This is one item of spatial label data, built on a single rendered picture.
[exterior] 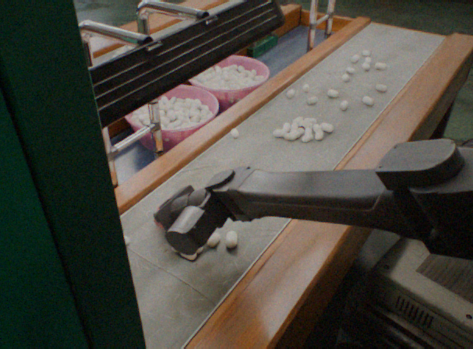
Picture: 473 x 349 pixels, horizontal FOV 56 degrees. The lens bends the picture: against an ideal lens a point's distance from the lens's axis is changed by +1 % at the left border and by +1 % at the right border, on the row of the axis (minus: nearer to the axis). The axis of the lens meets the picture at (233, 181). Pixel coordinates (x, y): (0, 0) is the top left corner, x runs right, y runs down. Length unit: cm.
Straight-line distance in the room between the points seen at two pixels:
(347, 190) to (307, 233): 40
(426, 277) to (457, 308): 10
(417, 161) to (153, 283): 55
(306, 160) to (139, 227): 44
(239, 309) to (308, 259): 16
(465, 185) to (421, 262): 92
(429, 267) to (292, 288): 59
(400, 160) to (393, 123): 85
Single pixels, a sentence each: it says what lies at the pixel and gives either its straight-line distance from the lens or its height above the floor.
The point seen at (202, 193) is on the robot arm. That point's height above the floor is 89.
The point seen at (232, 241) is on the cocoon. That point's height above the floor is 76.
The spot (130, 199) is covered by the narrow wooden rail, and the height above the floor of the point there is 76.
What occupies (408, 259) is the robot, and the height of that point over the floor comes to 47.
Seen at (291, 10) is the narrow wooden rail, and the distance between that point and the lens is 211.
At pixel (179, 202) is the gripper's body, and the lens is 80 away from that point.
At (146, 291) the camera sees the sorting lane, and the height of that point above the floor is 74.
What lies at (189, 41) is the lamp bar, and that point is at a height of 109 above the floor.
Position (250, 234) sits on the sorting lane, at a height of 74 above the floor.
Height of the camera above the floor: 137
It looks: 38 degrees down
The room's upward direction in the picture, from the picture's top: straight up
